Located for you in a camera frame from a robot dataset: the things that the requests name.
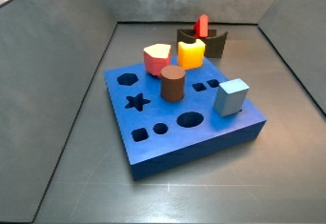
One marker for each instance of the yellow notched block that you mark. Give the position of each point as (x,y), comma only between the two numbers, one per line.
(192,54)

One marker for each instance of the brown cylinder block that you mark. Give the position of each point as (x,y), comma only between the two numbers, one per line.
(172,83)

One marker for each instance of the light blue rectangular block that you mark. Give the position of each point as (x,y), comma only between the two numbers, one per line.
(231,97)

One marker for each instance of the black curved stand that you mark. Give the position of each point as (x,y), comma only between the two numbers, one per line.
(215,41)

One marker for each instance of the pink pentagon block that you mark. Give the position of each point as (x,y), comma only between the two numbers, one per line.
(157,58)

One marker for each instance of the red square-circle object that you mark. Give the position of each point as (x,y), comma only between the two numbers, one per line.
(201,27)

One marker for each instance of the blue shape-sorter fixture block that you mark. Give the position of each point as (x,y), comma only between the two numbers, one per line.
(166,134)

